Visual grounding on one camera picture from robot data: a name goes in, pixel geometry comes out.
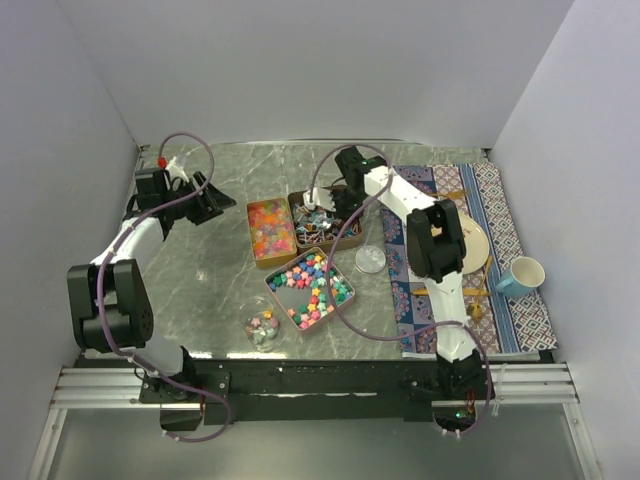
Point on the gold fork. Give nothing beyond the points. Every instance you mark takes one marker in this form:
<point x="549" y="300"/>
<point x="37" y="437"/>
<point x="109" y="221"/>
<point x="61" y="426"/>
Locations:
<point x="452" y="195"/>

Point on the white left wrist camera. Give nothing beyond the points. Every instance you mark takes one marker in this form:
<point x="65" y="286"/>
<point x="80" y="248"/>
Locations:
<point x="174" y="170"/>

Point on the patterned blue cloth mat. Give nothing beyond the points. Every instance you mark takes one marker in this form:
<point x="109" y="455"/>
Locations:
<point x="509" y="325"/>

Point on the light blue mug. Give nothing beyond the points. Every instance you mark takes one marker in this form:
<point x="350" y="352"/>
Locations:
<point x="523" y="276"/>

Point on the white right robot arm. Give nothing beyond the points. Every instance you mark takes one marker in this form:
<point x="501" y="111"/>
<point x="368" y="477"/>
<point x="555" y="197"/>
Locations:
<point x="433" y="239"/>

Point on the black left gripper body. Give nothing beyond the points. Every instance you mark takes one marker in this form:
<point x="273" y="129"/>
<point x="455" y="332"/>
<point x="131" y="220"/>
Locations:
<point x="194" y="209"/>

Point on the aluminium frame rail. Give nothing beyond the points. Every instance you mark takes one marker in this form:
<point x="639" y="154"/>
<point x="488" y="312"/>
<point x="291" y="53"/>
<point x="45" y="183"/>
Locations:
<point x="118" y="388"/>

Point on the pink tin of star candies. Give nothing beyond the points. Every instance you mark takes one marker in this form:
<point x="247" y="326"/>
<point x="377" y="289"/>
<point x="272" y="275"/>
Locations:
<point x="309" y="293"/>

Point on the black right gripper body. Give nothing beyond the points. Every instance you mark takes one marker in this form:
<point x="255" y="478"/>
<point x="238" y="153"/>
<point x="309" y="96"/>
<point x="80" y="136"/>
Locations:
<point x="347" y="202"/>

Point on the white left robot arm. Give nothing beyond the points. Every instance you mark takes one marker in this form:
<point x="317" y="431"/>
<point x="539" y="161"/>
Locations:
<point x="110" y="309"/>

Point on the gold tin of gummy candies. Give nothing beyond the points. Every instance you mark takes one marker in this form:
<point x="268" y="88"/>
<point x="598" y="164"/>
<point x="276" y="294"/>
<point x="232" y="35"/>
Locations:
<point x="271" y="231"/>

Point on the cream and orange plate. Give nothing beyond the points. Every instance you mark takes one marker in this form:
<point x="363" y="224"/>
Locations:
<point x="476" y="242"/>

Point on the clear glass jar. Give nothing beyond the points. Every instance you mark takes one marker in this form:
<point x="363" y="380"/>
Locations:
<point x="260" y="323"/>

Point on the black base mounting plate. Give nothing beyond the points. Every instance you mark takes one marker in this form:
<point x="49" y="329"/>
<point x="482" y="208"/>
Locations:
<point x="287" y="390"/>

